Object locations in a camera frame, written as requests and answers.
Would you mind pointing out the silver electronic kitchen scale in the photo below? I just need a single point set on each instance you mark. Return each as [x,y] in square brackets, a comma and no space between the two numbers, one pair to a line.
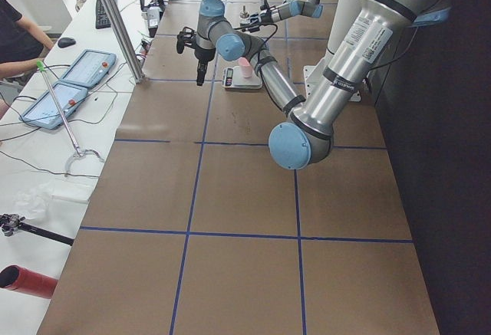
[233,79]

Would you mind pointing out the far blue teach pendant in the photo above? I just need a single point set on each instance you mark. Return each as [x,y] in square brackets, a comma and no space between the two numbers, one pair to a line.
[89,68]

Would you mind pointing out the black computer mouse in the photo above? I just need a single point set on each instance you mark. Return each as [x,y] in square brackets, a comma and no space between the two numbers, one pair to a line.
[65,42]

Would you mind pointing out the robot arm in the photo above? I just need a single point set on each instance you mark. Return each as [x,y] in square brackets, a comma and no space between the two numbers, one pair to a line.
[307,135]
[291,8]

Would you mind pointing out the black computer keyboard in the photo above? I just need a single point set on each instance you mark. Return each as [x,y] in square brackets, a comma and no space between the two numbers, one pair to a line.
[101,17]

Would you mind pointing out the near blue teach pendant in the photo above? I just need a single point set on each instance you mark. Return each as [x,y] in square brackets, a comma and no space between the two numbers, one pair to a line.
[44,113]

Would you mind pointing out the blue teach pendant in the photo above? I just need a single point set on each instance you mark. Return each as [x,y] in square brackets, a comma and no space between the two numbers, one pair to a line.
[44,113]
[89,68]

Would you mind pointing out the clear glass sauce bottle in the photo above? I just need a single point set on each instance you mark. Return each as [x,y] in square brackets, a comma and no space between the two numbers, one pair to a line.
[244,19]

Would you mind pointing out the black tripod stand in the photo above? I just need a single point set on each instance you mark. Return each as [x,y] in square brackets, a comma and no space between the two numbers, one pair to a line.
[12,223]

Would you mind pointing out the crumpled white plastic bag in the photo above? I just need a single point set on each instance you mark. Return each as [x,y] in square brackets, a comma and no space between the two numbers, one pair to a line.
[33,203]

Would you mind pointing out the red cylinder tube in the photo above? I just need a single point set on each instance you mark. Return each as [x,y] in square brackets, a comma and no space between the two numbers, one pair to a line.
[22,280]

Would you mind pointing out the aluminium frame post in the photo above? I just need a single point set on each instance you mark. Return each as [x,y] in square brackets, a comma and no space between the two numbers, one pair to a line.
[123,39]

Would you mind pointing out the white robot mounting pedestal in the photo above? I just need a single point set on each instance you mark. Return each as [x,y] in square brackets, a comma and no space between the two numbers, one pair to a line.
[345,14]

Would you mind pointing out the seated person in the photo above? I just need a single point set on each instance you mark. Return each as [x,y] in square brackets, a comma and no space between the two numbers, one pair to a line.
[23,43]

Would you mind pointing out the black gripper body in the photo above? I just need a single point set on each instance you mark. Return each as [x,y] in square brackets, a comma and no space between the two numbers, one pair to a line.
[261,17]
[202,57]

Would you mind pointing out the metal reacher grabber stick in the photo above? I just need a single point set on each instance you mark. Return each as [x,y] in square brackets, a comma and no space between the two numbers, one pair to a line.
[79,153]

